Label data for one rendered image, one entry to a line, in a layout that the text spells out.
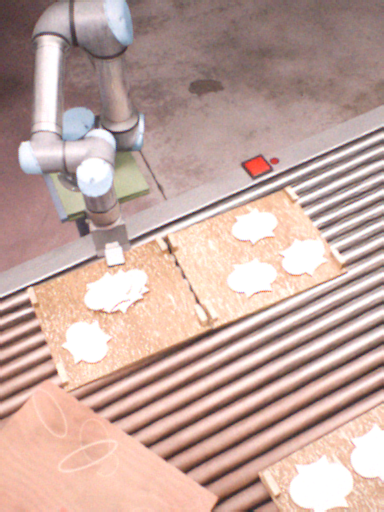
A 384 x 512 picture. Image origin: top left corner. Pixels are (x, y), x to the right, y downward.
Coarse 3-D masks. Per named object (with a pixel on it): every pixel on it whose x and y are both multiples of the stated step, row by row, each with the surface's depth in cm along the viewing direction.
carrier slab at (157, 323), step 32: (128, 256) 199; (160, 256) 198; (64, 288) 194; (160, 288) 192; (64, 320) 187; (96, 320) 187; (128, 320) 186; (160, 320) 185; (192, 320) 184; (64, 352) 181; (128, 352) 180; (160, 352) 181
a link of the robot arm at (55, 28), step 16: (64, 0) 173; (48, 16) 171; (64, 16) 171; (48, 32) 170; (64, 32) 172; (32, 48) 173; (48, 48) 169; (64, 48) 172; (48, 64) 168; (64, 64) 171; (48, 80) 166; (48, 96) 164; (64, 96) 168; (32, 112) 164; (48, 112) 162; (32, 128) 162; (48, 128) 161; (32, 144) 159; (48, 144) 159; (64, 144) 159; (32, 160) 158; (48, 160) 158; (64, 160) 158
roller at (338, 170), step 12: (360, 156) 219; (372, 156) 219; (336, 168) 217; (348, 168) 217; (300, 180) 215; (312, 180) 214; (324, 180) 215; (300, 192) 214; (168, 252) 203; (12, 312) 193; (24, 312) 192; (0, 324) 191; (12, 324) 192
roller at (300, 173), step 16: (352, 144) 223; (368, 144) 223; (320, 160) 219; (336, 160) 220; (288, 176) 216; (304, 176) 217; (256, 192) 213; (272, 192) 215; (208, 208) 210; (224, 208) 210; (176, 224) 207; (192, 224) 208; (144, 240) 205; (64, 272) 200; (0, 304) 194; (16, 304) 195
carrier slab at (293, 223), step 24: (216, 216) 206; (288, 216) 204; (192, 240) 201; (216, 240) 200; (264, 240) 199; (288, 240) 198; (192, 264) 196; (216, 264) 195; (240, 264) 195; (192, 288) 192; (216, 288) 190; (288, 288) 188; (312, 288) 189; (216, 312) 185; (240, 312) 185
